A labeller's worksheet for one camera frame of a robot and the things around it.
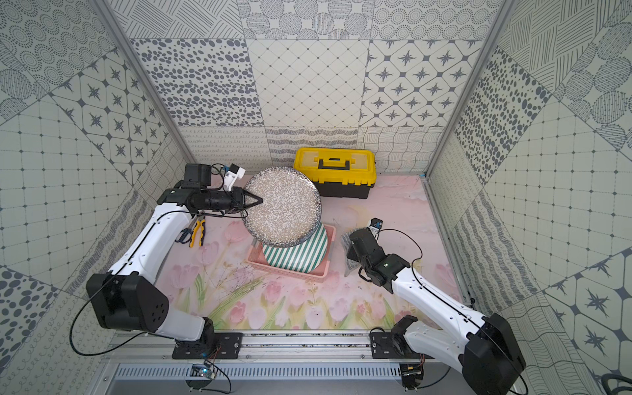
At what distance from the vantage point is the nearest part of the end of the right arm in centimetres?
57

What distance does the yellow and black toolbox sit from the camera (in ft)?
3.30

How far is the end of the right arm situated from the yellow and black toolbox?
38 centimetres
